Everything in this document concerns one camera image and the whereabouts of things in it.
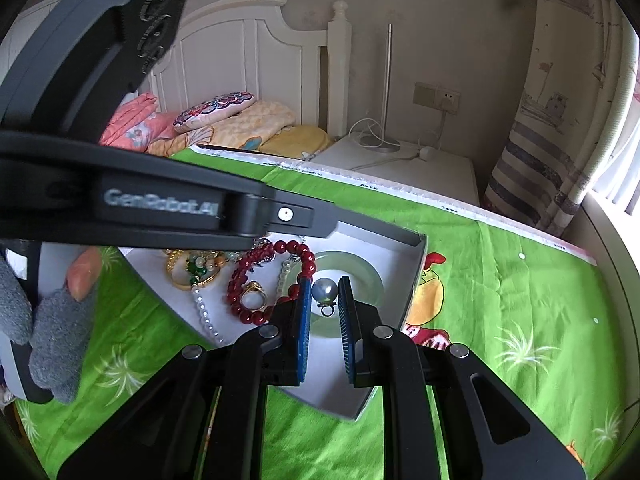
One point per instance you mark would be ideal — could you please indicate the green printed bedsheet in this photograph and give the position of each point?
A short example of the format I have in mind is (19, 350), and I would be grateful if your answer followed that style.
(500, 285)

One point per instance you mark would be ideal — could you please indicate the striped printed curtain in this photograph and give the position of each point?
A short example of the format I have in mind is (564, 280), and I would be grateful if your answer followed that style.
(555, 110)

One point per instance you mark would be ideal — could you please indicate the white wooden headboard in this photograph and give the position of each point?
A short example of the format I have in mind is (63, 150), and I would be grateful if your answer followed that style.
(240, 45)

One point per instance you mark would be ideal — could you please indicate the yellow pillow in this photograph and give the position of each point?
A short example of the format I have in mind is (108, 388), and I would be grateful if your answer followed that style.
(300, 140)

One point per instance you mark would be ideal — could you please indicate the beige wall socket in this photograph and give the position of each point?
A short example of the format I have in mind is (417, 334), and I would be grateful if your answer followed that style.
(437, 97)

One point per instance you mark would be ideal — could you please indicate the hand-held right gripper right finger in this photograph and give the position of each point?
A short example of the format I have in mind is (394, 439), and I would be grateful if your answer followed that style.
(345, 332)

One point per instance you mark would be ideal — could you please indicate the grey jewelry box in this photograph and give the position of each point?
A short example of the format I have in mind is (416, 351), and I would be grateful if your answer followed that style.
(380, 260)

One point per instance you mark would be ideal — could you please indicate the pale green jade bangle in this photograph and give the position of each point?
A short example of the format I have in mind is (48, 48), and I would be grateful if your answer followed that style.
(372, 280)

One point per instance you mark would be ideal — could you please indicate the white nightstand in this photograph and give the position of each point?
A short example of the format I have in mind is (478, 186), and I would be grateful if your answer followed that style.
(425, 180)

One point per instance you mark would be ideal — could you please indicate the white window frame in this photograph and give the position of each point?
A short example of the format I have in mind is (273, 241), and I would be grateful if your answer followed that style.
(625, 160)

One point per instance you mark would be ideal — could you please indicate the person's left hand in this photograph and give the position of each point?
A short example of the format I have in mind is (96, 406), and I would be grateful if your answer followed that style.
(55, 325)

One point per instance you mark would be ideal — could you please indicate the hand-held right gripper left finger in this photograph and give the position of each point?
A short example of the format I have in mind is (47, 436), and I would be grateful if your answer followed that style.
(303, 332)

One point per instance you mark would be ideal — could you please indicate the beige zigzag blanket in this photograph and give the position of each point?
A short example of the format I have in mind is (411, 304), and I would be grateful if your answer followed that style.
(250, 125)

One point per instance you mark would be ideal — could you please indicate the embroidered patterned pillow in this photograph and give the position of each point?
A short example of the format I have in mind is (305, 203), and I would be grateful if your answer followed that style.
(215, 110)

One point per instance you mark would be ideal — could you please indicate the grey pearl pendant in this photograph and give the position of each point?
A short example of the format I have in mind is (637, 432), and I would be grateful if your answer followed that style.
(322, 292)

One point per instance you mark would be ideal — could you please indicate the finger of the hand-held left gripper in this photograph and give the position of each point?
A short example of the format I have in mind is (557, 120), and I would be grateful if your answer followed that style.
(285, 215)

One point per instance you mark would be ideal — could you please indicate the pink floral quilt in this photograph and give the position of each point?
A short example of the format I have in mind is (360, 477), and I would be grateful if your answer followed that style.
(130, 125)

